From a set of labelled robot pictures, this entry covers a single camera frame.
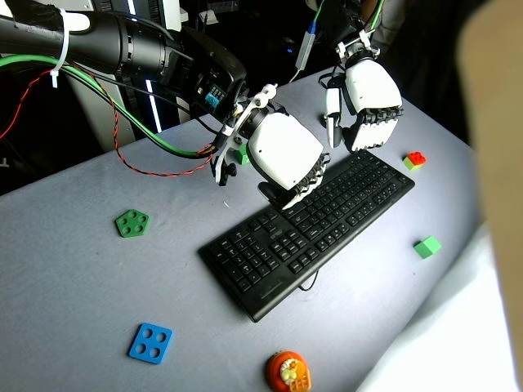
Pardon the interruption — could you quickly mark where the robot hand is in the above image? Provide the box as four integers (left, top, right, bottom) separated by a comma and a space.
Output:
246, 110, 331, 212
324, 58, 405, 154

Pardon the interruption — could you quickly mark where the green cube block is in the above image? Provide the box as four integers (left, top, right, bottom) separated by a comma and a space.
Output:
413, 235, 443, 260
232, 143, 252, 166

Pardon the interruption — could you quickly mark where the person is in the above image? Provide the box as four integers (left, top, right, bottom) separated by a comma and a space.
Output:
361, 0, 406, 55

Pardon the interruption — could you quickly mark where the white adapter with blue plug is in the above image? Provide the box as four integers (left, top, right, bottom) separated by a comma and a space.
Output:
288, 22, 318, 83

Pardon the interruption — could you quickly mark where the red and green toy brick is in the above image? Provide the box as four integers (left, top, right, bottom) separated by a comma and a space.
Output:
403, 151, 427, 172

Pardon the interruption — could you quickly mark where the black computer keyboard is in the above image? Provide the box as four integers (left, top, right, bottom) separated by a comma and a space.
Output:
198, 149, 416, 323

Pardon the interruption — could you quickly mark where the beige board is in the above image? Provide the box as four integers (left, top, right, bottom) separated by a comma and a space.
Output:
457, 0, 523, 392

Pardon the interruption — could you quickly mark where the black computer tower lit strip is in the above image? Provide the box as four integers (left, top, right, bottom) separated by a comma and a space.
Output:
122, 77, 193, 136

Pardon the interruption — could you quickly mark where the green pentagon plate with holes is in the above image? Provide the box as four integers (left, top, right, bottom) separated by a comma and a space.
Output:
114, 208, 150, 238

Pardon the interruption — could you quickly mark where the white cabinet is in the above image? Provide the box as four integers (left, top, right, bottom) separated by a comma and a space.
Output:
65, 73, 138, 153

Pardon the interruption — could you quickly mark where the orange toy cake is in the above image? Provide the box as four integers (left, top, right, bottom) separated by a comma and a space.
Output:
264, 350, 312, 392

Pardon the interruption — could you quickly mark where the blue square plate with holes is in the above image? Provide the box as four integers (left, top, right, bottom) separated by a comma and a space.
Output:
127, 322, 174, 365

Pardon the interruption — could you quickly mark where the grey table cloth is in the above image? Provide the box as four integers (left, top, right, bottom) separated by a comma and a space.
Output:
0, 67, 485, 392

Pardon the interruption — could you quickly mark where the white zip tie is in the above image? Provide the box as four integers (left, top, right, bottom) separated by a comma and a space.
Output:
50, 7, 71, 89

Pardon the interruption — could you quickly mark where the white sheet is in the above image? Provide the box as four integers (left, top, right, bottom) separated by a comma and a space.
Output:
355, 222, 521, 392

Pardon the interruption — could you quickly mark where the thin green cable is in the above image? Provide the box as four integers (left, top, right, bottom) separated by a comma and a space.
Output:
369, 0, 387, 32
311, 0, 328, 26

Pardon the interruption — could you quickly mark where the black keyboard cable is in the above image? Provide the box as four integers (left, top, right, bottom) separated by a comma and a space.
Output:
297, 269, 320, 292

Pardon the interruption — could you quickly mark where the thick green cable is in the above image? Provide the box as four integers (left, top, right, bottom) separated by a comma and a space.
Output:
0, 54, 214, 159

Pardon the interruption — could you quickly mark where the red and black twisted cable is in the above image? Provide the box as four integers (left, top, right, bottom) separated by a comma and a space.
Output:
0, 68, 217, 178

